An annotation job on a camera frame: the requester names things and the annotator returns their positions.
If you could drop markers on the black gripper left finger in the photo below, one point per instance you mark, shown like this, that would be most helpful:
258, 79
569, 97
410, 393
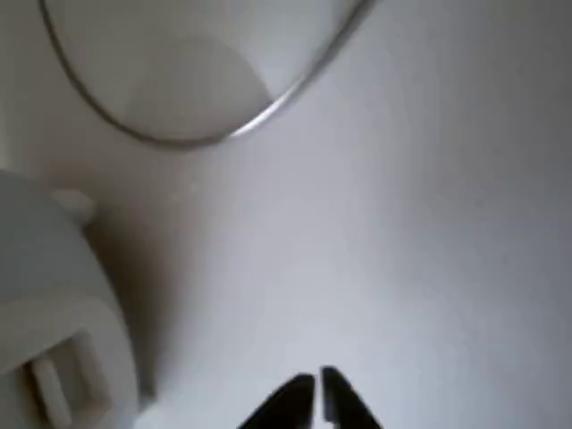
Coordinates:
292, 406

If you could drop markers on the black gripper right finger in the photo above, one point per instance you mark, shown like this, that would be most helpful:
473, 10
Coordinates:
342, 406

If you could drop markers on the white bowl with metal rim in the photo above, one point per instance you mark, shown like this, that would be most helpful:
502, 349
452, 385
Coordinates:
179, 67

